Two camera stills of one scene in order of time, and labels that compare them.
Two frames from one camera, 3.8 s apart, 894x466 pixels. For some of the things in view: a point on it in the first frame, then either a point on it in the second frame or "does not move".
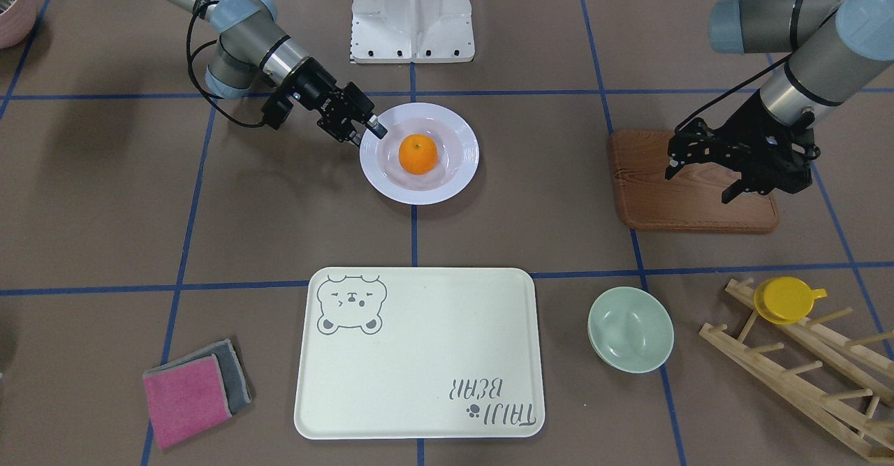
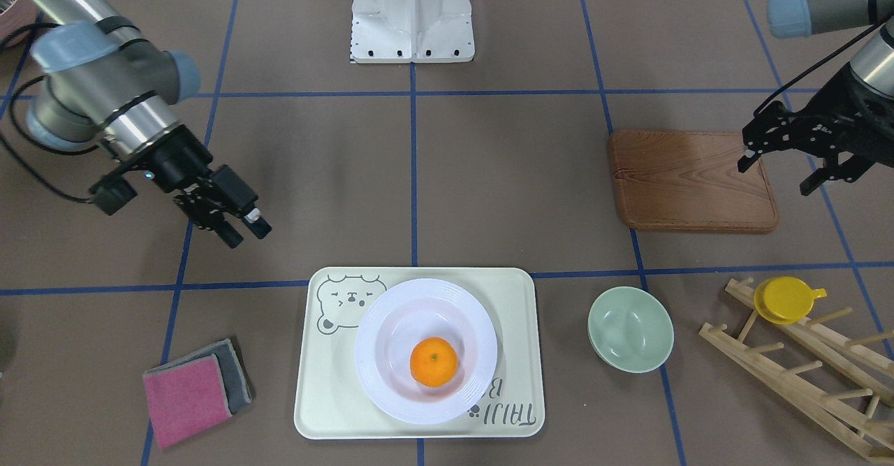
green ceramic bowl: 631,329 does not move
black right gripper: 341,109 to 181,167
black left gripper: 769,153 to 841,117
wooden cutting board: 691,199 does not move
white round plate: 458,154 to 397,322
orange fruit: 418,154 to 434,362
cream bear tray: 420,353 does not move
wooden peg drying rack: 865,369 does not move
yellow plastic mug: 784,300 does not move
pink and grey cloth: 195,392 does not move
